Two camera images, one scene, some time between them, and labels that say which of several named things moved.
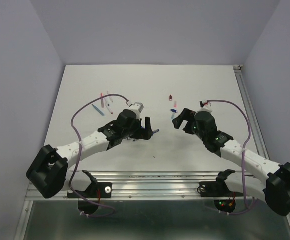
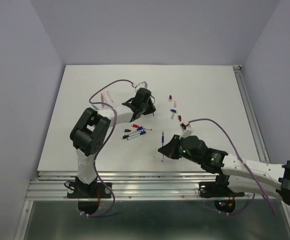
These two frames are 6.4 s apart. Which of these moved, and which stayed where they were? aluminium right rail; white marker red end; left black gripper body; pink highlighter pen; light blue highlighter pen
Moved: left black gripper body
Stayed: pink highlighter pen; white marker red end; aluminium right rail; light blue highlighter pen
